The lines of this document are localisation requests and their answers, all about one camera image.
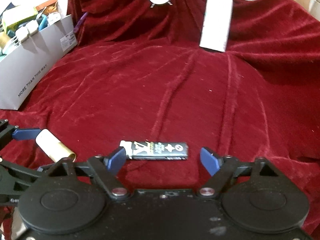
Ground orange packet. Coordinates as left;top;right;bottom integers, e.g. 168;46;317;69
35;0;59;14

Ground black printed lighter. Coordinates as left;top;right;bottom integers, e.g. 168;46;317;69
120;141;189;161

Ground white object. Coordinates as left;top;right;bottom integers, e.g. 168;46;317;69
309;0;320;20

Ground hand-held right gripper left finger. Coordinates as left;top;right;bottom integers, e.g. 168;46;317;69
46;147;130;200

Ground gold capped bottle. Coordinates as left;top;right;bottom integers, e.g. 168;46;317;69
0;31;12;48

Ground red velvet cloth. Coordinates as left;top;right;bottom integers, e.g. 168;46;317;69
0;0;320;238

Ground grey cardboard box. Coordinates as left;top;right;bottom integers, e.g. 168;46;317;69
0;15;78;111

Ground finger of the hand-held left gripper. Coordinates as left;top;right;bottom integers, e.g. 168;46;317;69
0;158;54;179
0;120;42;153

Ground white printed thermos bottle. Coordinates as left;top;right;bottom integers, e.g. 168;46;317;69
199;0;234;53

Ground purple ribbon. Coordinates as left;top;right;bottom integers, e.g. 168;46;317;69
74;11;88;33

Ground white tube with gold cap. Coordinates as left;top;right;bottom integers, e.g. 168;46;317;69
36;129;76;162

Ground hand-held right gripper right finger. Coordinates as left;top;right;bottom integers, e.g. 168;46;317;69
196;147;277;199

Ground yellow green carton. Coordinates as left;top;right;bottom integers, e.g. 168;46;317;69
2;6;38;32

